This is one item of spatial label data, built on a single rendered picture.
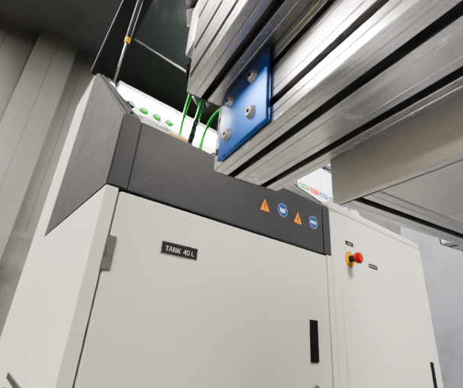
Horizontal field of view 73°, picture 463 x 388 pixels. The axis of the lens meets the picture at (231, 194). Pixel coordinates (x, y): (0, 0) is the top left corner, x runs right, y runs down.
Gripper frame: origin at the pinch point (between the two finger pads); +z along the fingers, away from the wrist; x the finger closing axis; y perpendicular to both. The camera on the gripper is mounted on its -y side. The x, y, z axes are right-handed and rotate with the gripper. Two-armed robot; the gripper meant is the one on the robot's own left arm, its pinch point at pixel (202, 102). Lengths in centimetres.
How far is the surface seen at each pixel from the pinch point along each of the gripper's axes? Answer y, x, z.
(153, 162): 34.7, -15.2, 8.5
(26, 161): -154, -114, 53
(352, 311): 34, 39, 59
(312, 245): 27, 27, 39
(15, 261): -114, -121, 114
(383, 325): 31, 54, 70
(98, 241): 49, -25, 18
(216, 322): 50, -5, 39
